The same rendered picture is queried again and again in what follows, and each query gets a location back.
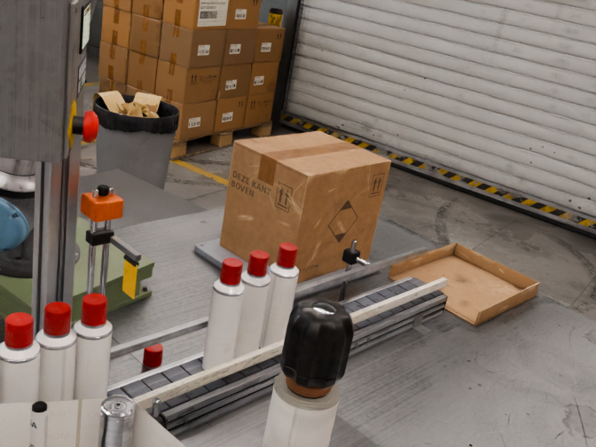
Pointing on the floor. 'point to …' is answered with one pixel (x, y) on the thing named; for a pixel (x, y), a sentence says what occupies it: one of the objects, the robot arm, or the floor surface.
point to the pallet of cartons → (195, 65)
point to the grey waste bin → (135, 153)
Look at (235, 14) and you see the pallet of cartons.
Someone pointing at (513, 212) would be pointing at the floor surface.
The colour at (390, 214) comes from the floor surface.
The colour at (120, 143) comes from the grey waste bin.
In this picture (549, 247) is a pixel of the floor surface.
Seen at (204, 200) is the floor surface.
